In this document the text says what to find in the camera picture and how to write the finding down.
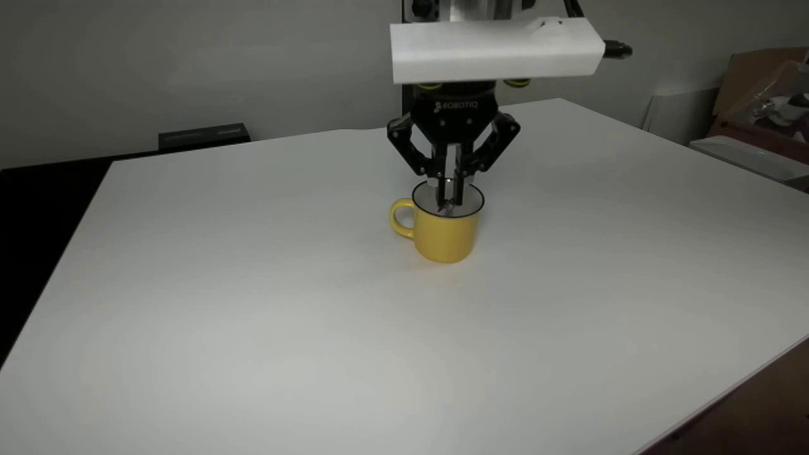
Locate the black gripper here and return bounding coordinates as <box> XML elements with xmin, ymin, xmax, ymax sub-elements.
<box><xmin>386</xmin><ymin>81</ymin><xmax>521</xmax><ymax>207</ymax></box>

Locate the white foam board stack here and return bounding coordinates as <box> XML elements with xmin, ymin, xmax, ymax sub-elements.
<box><xmin>693</xmin><ymin>136</ymin><xmax>809</xmax><ymax>182</ymax></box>

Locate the black and silver pen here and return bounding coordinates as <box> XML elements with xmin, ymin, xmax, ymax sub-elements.
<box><xmin>444</xmin><ymin>145</ymin><xmax>463</xmax><ymax>204</ymax></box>

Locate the black box behind table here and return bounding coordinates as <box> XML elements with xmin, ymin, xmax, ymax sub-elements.
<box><xmin>159</xmin><ymin>125</ymin><xmax>249</xmax><ymax>153</ymax></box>

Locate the yellow enamel mug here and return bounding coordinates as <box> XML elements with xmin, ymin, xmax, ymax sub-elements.
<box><xmin>386</xmin><ymin>182</ymin><xmax>484</xmax><ymax>264</ymax></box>

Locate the brown cardboard box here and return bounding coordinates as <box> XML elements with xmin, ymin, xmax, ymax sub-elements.
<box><xmin>711</xmin><ymin>48</ymin><xmax>809</xmax><ymax>164</ymax></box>

